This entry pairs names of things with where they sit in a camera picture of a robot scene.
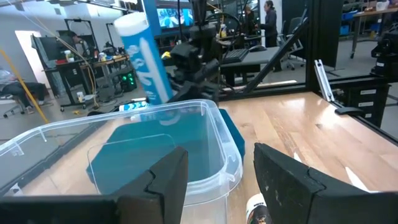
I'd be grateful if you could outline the yellow hanging cable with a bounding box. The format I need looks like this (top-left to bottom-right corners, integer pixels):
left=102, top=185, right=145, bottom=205
left=6, top=0, right=100, bottom=110

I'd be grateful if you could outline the blue pillar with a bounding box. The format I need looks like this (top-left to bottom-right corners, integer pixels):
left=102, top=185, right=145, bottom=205
left=142, top=0, right=162, bottom=38

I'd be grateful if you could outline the wooden workbench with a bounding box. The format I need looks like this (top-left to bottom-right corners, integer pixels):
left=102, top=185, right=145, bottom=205
left=350, top=7, right=398, bottom=59

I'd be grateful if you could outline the black boxy device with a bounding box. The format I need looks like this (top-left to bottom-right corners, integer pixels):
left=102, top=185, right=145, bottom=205
left=371, top=30, right=398, bottom=78

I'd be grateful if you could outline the orange Gorilla sealant tube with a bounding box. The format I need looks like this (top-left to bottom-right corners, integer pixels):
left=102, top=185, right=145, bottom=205
left=245, top=192, right=274, bottom=224

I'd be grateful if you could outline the clear plastic bin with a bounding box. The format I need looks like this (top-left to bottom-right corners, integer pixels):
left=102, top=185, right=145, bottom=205
left=0, top=98, right=244, bottom=224

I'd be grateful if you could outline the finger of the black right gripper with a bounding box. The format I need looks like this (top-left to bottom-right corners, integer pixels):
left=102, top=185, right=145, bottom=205
left=167, top=83, right=203, bottom=104

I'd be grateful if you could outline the grey office chair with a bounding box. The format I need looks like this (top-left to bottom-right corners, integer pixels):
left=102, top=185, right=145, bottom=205
left=279, top=17, right=307, bottom=71

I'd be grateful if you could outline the silver aluminium bar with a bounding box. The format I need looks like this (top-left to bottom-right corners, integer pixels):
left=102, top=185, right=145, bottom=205
left=313, top=58, right=364, bottom=115

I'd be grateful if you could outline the black keyboard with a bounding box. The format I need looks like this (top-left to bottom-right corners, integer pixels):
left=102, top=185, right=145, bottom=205
left=223, top=48, right=249, bottom=65

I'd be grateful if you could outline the dark desk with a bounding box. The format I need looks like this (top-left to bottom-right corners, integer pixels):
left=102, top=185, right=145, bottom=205
left=220, top=46, right=282, bottom=88

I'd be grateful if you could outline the yellow pole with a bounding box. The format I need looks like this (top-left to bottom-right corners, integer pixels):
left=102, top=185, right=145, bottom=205
left=0, top=49, right=50, bottom=124

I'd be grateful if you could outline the black drawer cabinet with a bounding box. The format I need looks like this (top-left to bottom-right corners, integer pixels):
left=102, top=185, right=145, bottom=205
left=341, top=83, right=391, bottom=128

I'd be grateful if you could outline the blue plastic tray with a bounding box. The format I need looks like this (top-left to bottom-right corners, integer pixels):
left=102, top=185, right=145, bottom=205
left=86, top=108, right=246, bottom=195

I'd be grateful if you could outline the computer with green lights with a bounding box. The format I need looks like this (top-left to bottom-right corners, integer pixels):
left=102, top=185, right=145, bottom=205
left=119, top=70, right=138, bottom=93

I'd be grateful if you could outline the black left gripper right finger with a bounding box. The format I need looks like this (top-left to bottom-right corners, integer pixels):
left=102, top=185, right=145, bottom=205
left=253, top=142, right=374, bottom=224

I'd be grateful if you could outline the black workbench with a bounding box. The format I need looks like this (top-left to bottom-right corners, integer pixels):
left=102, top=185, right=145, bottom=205
left=43, top=54, right=130, bottom=110

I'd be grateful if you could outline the blue white silicone tube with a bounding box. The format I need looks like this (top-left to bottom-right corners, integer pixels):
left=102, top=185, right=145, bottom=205
left=113, top=12, right=174, bottom=106
left=119, top=97, right=149, bottom=113

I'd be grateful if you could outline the large display screen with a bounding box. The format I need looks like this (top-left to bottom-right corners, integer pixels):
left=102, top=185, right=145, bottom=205
left=156, top=7, right=195, bottom=29

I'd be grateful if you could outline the person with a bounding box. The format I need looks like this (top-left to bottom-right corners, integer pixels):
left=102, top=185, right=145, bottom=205
left=243, top=4, right=256, bottom=35
left=259, top=0, right=280, bottom=48
left=66, top=30, right=91, bottom=58
left=0, top=68, right=47, bottom=114

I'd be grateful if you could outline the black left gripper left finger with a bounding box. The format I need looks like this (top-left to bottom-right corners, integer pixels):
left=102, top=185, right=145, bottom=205
left=115, top=146, right=189, bottom=224

